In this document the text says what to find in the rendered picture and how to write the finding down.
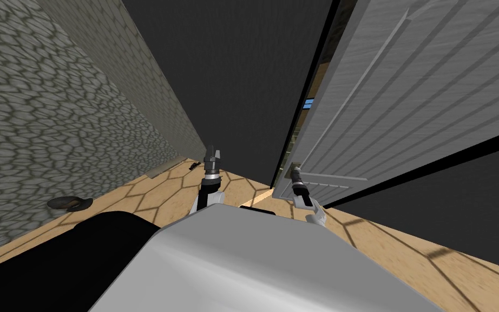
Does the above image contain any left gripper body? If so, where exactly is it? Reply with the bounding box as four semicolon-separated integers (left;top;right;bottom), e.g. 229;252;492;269
203;155;221;173

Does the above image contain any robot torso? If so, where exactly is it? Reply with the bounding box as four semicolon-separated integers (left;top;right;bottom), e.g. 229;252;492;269
87;203;446;312

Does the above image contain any grey panelled door leaf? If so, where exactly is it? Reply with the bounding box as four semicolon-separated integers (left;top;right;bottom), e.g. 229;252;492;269
271;0;499;206

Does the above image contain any dark round floor object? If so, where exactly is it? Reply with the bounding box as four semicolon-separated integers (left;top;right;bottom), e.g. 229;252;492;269
46;196;95;213

